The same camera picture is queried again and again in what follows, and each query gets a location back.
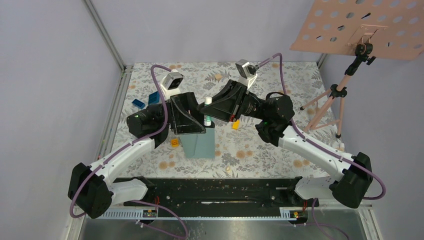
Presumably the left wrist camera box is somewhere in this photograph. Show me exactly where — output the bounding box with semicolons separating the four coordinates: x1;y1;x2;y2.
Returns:
159;71;184;100

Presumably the white slotted cable duct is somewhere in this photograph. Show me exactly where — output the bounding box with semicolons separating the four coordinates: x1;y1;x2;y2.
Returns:
98;207;307;221

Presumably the teal paper envelope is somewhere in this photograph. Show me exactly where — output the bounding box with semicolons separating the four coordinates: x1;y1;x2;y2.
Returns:
179;128;216;159

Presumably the floral patterned table mat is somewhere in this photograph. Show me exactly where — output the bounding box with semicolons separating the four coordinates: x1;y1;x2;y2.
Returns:
120;62;327;178

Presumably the small blue lego brick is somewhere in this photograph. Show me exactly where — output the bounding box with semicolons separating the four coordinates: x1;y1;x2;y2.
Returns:
131;99;146;110

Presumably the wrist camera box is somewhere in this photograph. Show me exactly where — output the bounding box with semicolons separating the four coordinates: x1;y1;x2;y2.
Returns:
159;71;184;100
235;59;259;89

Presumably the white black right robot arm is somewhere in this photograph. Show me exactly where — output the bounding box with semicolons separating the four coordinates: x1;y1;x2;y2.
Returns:
197;80;375;209

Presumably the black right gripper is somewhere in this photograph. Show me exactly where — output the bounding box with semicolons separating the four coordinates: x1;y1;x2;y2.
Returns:
197;79;270;122

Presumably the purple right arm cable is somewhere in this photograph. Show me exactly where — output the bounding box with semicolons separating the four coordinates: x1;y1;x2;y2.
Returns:
256;52;387;240

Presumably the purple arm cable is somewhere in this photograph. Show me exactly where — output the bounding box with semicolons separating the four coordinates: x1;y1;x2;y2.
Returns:
68;64;188;240
256;52;387;240

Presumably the small orange lego brick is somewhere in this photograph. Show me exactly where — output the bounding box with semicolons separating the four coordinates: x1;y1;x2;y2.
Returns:
170;138;180;148

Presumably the aluminium frame post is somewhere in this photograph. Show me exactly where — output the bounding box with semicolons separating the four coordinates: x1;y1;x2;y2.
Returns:
82;0;127;72

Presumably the yellow rectangular block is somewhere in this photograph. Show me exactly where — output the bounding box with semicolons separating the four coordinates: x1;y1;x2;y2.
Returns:
232;120;240;130

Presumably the large blue lego brick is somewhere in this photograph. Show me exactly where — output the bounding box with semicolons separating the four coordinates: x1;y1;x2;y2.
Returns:
148;91;161;105

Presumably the pink music stand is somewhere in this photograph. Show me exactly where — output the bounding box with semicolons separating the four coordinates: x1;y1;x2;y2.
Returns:
290;0;424;132

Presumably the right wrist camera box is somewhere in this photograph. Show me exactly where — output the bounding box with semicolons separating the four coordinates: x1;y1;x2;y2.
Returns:
235;59;259;89

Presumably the green white glue stick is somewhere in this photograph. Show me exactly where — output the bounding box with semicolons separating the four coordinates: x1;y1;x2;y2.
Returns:
203;96;213;127

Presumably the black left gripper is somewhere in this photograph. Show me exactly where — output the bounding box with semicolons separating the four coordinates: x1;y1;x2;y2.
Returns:
147;92;215;135

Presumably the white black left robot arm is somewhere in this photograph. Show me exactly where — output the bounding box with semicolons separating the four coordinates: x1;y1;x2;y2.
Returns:
67;92;216;219

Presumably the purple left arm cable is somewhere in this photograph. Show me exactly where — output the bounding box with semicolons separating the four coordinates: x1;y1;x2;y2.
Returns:
68;64;188;240

